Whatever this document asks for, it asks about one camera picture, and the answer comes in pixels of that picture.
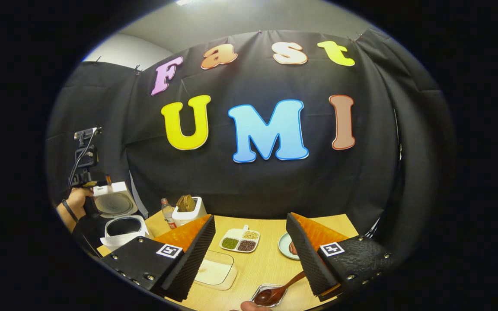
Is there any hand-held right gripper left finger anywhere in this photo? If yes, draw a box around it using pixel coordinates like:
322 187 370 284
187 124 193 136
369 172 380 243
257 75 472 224
100 214 216 303

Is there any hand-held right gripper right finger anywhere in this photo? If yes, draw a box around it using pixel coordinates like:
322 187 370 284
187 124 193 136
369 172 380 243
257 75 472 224
286 212 394 302

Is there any white rice cooker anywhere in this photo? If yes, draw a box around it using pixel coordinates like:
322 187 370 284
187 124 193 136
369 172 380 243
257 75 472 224
93 181 149 252

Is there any clear plastic rice container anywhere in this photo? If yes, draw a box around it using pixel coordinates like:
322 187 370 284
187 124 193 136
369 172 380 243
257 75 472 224
194 250 237 291

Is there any wooden spoon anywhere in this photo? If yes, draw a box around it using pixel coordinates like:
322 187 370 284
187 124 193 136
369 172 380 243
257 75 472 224
253 271 306 307

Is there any pale green plate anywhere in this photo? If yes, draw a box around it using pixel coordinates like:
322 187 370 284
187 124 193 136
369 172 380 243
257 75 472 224
278 232 300 260

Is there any white toaster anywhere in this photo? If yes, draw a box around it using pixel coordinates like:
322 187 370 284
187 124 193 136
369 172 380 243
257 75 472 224
171 197 208 228

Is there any white divided grain dish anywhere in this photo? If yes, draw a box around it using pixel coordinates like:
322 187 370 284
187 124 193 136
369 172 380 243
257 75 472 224
219 225 261 253

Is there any clear water bottle red label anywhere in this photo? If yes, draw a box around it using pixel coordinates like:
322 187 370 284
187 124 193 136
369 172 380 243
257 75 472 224
161 198 177 229

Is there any black wristband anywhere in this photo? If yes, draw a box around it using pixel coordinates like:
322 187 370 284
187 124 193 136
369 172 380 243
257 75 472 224
62 199 79 223

